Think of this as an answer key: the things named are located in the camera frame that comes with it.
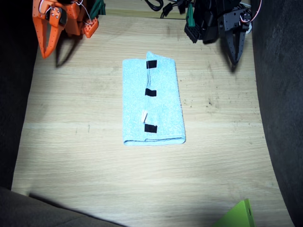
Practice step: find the narrow black foam panel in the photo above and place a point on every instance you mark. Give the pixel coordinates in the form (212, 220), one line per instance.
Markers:
(14, 94)

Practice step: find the orange perforated base plate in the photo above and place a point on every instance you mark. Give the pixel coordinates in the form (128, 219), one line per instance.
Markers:
(90, 28)

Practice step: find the curved grey foam sheet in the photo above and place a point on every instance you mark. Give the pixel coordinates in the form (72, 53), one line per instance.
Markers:
(279, 94)

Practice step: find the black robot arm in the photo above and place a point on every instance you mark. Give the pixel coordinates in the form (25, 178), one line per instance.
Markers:
(208, 21)

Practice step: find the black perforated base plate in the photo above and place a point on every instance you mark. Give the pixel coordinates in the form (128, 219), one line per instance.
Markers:
(192, 33)

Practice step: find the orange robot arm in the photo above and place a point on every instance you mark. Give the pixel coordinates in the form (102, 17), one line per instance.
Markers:
(73, 14)

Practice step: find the light blue towel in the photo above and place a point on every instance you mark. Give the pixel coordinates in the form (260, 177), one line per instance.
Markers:
(163, 99)

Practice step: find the green clamp on black base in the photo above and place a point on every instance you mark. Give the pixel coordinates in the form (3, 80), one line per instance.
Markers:
(190, 14)

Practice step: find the green clamp on orange base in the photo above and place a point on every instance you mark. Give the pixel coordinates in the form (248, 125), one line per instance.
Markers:
(98, 8)

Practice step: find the wide black foam panel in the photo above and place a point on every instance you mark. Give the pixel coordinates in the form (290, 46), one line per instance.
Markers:
(35, 210)

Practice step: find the green triangular bracket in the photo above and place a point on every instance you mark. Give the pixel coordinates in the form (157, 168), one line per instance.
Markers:
(239, 215)

